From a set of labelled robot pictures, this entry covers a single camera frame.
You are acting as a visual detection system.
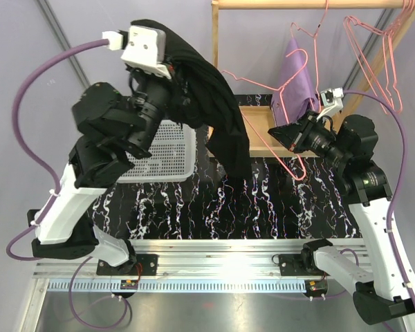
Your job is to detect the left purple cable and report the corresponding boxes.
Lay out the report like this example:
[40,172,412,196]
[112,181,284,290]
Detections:
[5,38,110,259]

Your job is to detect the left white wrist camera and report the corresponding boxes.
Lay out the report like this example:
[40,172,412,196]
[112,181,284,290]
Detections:
[102,24,172,80]

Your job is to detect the pink hanger with purple garment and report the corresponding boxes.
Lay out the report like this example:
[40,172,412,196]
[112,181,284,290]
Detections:
[290,0,329,94]

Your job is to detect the aluminium rail base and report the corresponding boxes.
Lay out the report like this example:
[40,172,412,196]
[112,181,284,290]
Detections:
[33,239,309,293]

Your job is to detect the empty pink wire hangers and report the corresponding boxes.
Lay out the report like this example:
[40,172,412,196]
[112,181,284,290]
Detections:
[343,1,415,113]

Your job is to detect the black marbled mat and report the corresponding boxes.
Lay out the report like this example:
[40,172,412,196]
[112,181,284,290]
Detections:
[81,95,364,240]

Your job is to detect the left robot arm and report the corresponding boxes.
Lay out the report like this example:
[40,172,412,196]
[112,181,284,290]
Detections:
[31,69,172,275]

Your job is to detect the wooden clothes rack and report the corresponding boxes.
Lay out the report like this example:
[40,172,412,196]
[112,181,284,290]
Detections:
[207,0,415,158]

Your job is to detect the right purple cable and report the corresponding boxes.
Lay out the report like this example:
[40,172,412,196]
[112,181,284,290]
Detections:
[342,89,415,332]

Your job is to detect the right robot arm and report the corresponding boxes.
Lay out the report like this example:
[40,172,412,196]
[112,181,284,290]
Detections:
[268,111,415,325]

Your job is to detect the pink wire hanger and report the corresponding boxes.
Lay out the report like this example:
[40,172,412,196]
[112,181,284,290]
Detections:
[221,48,308,181]

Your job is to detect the black trousers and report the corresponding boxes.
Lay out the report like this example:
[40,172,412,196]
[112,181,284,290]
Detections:
[131,19,252,179]

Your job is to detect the white plastic basket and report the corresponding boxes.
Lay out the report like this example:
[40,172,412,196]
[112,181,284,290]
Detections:
[117,120,196,183]

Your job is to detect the aluminium corner post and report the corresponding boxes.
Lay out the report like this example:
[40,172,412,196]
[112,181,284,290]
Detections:
[37,0,101,108]

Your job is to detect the purple garment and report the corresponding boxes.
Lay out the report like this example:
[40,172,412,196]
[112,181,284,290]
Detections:
[270,37,320,127]

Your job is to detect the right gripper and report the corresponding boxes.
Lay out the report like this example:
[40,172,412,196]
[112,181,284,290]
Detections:
[269,111,350,168]

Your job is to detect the purple cable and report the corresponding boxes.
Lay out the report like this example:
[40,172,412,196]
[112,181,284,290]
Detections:
[342,89,415,332]
[5,38,110,259]

